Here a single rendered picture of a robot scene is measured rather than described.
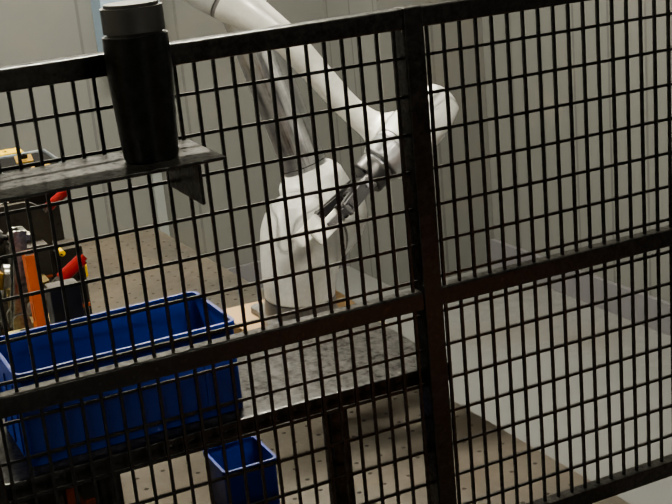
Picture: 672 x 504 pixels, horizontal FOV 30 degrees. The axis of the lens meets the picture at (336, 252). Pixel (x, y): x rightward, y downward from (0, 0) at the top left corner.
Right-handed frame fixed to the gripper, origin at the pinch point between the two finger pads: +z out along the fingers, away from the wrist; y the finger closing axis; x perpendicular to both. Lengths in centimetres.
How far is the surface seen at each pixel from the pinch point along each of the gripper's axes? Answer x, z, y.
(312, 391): -5, 31, -65
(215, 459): -12.3, 44.5, -18.7
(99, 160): 38, 33, -87
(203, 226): -10, -40, 289
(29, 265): 34, 44, -34
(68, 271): 29, 39, -21
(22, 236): 38, 41, -25
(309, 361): -4, 26, -54
